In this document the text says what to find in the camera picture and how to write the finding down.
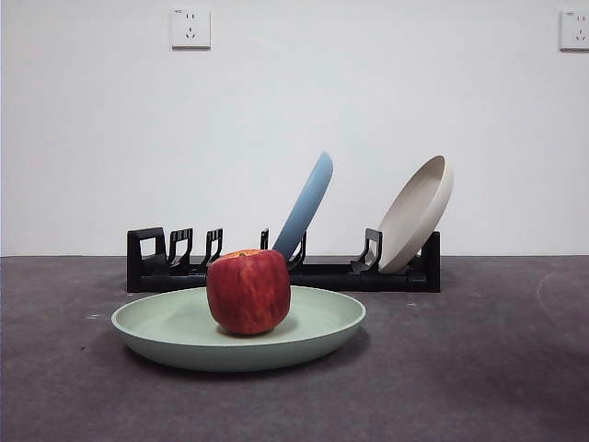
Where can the blue plate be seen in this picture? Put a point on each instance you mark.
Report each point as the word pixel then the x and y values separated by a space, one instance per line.
pixel 308 202

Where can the beige plate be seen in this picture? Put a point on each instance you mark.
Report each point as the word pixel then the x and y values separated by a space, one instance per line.
pixel 409 221

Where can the white wall socket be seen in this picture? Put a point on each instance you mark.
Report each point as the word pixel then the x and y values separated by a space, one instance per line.
pixel 575 30
pixel 191 27

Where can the green plate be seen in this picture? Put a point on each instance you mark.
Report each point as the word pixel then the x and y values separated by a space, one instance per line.
pixel 161 322

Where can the red apple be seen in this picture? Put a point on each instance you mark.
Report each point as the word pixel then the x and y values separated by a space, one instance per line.
pixel 248 290

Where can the black plate rack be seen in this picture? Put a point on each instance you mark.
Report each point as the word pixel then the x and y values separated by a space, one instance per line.
pixel 349 281

